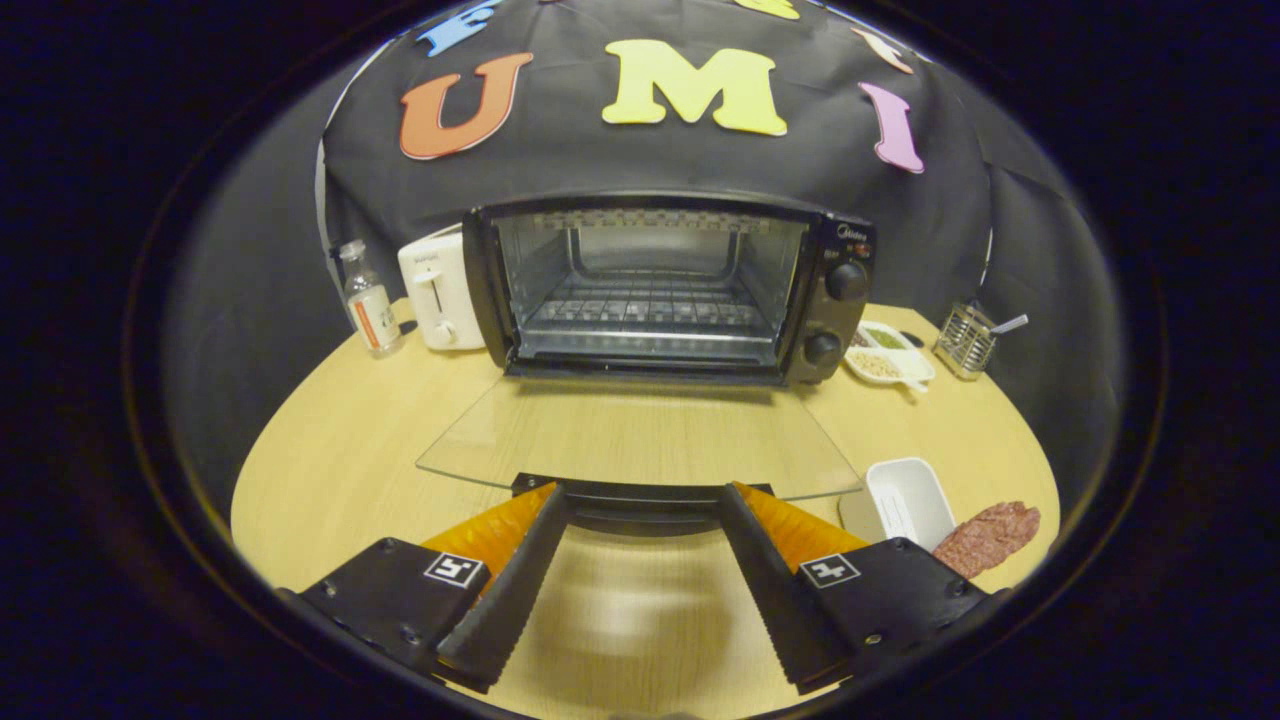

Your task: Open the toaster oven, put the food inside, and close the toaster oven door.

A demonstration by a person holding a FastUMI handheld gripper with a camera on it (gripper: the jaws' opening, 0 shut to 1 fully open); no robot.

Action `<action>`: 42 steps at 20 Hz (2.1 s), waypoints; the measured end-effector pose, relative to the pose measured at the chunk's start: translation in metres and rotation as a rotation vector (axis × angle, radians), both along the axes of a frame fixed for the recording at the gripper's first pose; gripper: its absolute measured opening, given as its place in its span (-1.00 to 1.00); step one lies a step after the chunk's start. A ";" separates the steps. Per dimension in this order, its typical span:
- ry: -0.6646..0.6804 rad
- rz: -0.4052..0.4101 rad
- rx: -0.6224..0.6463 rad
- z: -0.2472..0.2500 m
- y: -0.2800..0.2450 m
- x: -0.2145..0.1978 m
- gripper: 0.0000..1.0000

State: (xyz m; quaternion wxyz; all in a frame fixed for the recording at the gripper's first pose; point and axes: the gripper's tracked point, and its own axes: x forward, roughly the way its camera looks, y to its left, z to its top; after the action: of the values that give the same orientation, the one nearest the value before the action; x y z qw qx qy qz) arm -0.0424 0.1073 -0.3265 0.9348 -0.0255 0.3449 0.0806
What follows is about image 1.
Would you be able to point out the small black disc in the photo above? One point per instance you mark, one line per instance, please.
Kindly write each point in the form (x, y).
(912, 338)

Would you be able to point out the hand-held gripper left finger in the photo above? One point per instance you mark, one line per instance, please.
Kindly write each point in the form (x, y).
(520, 590)

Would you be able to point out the brown meat slice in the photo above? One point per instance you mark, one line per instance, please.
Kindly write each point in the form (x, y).
(985, 538)

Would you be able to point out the white divided dish of grains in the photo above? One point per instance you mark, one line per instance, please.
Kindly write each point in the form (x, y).
(885, 360)

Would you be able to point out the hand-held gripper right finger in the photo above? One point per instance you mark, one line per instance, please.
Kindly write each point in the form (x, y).
(775, 590)

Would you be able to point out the black toaster oven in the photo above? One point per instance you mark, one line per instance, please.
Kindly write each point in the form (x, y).
(845, 320)

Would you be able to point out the clear utensil holder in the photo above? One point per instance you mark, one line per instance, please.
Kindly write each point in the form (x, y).
(963, 345)

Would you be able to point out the white rectangular tray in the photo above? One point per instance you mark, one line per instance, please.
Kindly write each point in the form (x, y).
(910, 500)

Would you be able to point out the clear plastic bottle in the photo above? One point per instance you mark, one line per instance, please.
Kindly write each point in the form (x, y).
(372, 310)

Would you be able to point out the white toaster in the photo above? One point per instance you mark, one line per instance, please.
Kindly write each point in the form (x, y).
(440, 290)

